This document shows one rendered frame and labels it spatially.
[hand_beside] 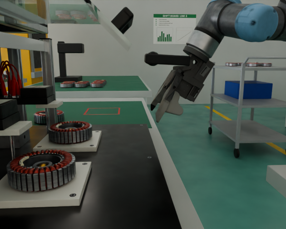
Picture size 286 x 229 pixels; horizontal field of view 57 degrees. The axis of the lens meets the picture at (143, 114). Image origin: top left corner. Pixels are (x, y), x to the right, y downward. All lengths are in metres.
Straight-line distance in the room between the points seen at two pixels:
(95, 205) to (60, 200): 0.05
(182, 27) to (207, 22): 5.24
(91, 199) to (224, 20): 0.47
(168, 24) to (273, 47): 2.37
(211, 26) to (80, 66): 5.25
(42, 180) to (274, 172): 0.48
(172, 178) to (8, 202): 0.30
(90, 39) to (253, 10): 5.32
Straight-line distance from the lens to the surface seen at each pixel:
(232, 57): 6.23
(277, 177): 0.66
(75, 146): 0.67
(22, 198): 0.46
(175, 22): 5.91
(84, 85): 2.32
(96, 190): 0.48
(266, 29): 0.63
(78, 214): 0.42
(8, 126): 0.48
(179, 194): 0.51
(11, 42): 0.65
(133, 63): 5.77
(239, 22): 0.62
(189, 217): 0.45
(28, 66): 4.15
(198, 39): 0.69
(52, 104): 0.69
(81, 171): 0.52
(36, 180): 0.46
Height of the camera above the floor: 0.99
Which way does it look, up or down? 12 degrees down
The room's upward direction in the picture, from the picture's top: straight up
